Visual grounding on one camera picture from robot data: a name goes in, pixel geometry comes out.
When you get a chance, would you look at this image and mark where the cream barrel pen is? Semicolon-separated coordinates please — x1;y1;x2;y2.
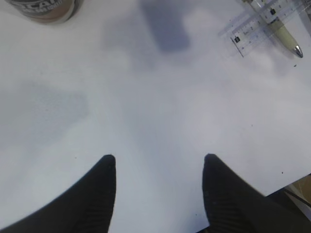
243;0;303;58

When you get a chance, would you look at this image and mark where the brown Nescafe coffee bottle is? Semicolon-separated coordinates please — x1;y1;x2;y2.
0;0;83;24

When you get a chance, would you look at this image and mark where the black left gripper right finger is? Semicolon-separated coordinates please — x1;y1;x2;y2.
202;154;311;233

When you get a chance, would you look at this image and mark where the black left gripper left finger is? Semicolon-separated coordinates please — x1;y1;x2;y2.
1;155;116;233

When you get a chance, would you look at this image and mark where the clear plastic ruler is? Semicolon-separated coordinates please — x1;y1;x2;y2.
218;0;311;57

